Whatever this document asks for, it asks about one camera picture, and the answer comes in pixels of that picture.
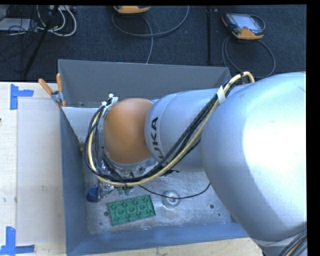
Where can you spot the grey metal bin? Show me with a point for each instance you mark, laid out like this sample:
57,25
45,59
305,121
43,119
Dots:
140,77

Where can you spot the dark green flat block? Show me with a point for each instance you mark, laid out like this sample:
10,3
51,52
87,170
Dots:
131,210

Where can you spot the pale flat board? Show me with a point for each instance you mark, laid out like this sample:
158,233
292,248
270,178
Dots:
37,162

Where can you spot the blue cup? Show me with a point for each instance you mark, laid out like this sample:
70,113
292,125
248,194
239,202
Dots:
92,195

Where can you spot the clear round glass thing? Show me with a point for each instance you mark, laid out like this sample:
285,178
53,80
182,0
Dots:
171,199

